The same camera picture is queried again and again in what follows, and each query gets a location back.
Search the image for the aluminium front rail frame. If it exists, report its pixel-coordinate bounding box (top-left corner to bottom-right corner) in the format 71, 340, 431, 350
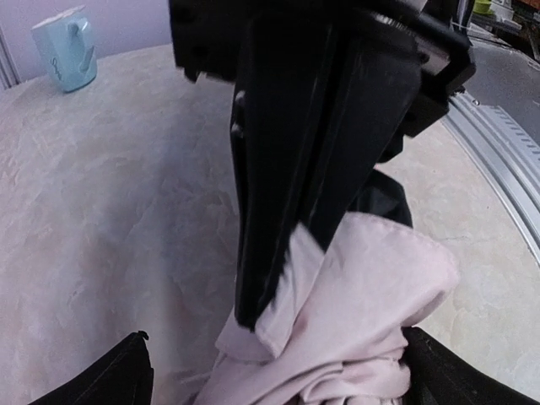
442, 93, 539, 259

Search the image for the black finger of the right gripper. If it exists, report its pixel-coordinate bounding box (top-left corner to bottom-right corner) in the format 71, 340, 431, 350
230, 16, 337, 330

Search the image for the pink and black folding umbrella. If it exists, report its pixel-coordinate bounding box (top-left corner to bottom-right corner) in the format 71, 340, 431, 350
195, 171, 458, 404

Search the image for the light blue paper cup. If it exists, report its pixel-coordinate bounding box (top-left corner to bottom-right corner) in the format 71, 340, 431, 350
31, 5, 97, 93

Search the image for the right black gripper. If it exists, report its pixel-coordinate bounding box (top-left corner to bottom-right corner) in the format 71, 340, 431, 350
169, 1, 475, 250

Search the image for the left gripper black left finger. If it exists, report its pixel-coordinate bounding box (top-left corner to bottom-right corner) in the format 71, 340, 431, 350
31, 331, 154, 405

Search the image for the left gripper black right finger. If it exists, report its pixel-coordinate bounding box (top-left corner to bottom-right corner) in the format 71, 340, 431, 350
402, 327, 536, 405

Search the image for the left aluminium corner post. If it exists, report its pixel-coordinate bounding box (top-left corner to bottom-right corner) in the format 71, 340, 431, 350
0, 30, 21, 89

